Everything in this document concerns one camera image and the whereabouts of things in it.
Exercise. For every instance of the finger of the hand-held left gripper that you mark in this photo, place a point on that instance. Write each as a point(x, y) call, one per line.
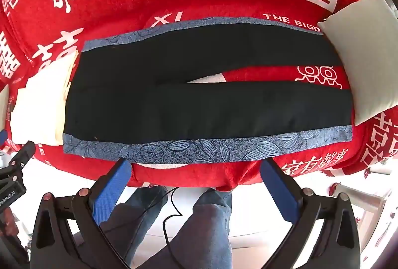
point(3, 136)
point(23, 152)

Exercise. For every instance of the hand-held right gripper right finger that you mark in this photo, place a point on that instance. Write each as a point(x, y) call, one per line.
point(279, 191)

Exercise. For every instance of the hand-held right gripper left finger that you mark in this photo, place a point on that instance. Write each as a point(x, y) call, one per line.
point(110, 191)

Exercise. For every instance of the black pants with blue trim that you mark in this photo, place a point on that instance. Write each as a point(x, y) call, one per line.
point(186, 110)

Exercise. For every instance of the person's left leg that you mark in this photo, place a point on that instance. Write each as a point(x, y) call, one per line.
point(140, 210)

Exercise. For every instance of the person's leg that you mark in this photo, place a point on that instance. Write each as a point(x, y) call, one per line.
point(140, 210)
point(205, 231)

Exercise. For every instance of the white folded cloth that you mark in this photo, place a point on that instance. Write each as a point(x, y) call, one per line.
point(43, 101)

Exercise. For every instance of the person's right leg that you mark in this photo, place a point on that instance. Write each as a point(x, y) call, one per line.
point(205, 231)

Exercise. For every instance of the beige cushion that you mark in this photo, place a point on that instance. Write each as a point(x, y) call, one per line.
point(363, 60)

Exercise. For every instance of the white furniture frame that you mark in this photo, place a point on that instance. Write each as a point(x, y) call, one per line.
point(370, 200)

